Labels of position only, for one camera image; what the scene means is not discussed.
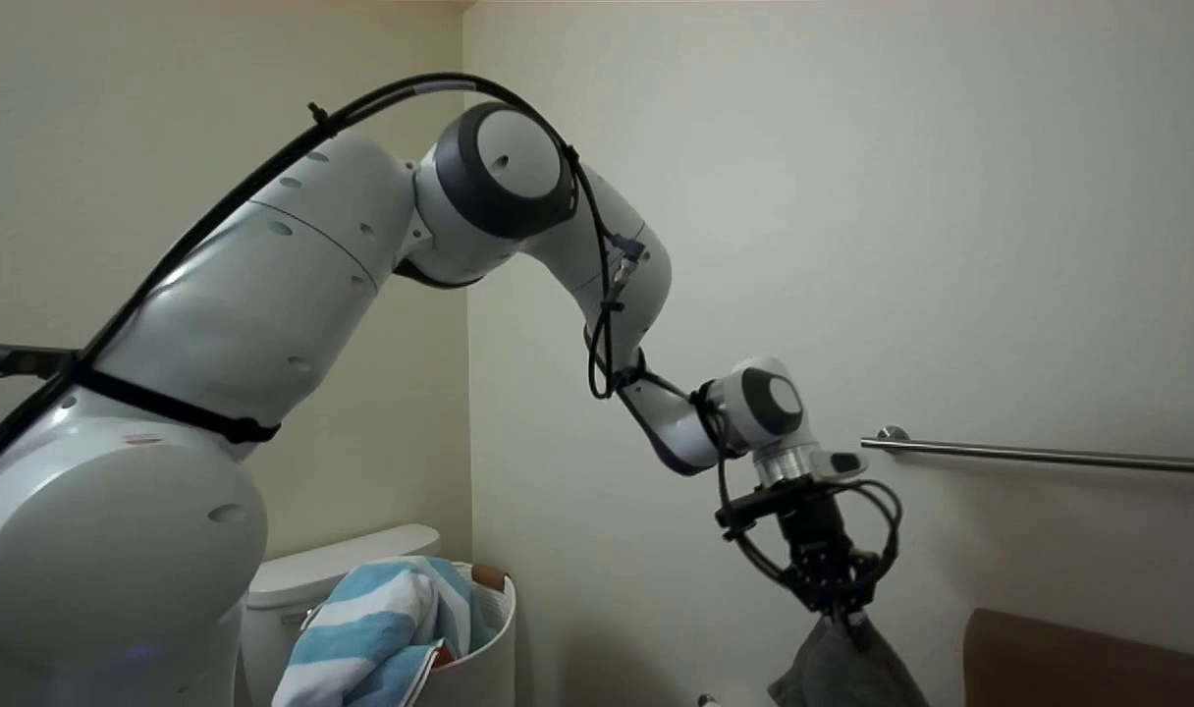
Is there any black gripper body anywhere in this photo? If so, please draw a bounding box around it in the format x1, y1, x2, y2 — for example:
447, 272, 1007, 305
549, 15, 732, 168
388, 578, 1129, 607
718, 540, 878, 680
717, 480, 904, 615

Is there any gray towel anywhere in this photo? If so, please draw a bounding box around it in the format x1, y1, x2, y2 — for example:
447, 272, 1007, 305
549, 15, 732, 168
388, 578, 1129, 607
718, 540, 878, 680
772, 611, 928, 707

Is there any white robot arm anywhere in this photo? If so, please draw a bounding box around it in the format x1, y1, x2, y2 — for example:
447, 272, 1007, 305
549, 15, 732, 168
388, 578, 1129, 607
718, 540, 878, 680
0, 100, 908, 707

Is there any blue white striped towel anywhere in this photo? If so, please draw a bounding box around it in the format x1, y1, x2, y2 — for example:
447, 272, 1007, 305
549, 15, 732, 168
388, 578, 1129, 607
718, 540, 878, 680
272, 556, 476, 707

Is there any white laundry bin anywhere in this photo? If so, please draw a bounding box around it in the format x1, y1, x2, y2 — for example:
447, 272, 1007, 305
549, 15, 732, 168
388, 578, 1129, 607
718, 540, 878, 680
416, 563, 519, 707

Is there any white toilet tank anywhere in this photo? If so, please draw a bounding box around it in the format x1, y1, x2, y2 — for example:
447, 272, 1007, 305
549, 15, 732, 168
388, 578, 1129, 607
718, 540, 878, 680
240, 523, 439, 707

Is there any chrome wall rail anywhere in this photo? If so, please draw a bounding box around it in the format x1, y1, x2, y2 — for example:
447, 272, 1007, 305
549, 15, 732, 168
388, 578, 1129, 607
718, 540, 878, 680
861, 424, 1194, 476

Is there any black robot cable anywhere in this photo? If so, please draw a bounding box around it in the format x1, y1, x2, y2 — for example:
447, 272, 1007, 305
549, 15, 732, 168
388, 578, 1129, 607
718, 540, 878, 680
0, 72, 628, 487

